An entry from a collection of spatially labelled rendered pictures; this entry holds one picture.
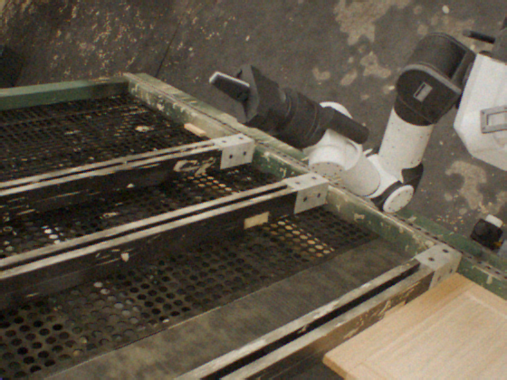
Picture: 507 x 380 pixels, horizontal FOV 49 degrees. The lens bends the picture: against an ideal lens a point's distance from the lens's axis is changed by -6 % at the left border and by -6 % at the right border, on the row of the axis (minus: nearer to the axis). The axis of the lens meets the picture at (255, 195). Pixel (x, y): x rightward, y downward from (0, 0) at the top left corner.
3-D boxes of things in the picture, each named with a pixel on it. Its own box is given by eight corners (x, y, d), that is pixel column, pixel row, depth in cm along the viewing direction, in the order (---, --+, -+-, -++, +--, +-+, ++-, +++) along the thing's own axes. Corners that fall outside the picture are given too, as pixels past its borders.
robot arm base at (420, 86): (411, 72, 117) (422, 24, 109) (471, 92, 113) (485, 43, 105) (387, 109, 108) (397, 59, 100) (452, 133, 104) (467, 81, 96)
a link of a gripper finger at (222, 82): (219, 70, 88) (250, 86, 92) (206, 83, 90) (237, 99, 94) (220, 76, 87) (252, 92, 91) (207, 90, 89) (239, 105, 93)
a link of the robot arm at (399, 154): (387, 163, 134) (412, 88, 117) (421, 202, 127) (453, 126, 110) (348, 177, 130) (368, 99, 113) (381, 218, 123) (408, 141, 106)
